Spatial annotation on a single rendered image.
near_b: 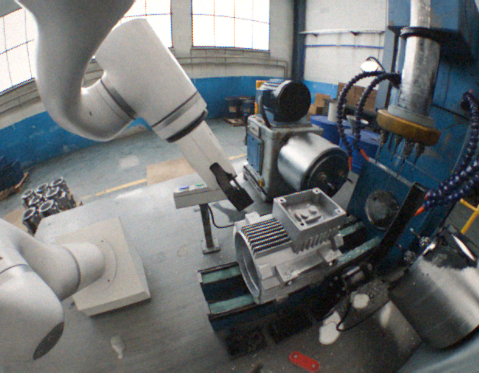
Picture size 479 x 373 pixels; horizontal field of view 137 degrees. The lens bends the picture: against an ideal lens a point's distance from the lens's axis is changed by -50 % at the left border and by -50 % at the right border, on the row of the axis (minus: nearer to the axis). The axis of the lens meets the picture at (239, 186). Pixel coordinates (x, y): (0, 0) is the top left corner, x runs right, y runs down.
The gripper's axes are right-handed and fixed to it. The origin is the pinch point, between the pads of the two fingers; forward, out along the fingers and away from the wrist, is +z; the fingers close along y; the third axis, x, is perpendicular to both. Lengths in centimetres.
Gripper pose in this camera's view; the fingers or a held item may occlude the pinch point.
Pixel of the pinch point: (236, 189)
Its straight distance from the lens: 35.8
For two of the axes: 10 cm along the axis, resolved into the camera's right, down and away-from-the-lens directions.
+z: 4.8, 6.3, 6.1
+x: 8.2, -5.7, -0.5
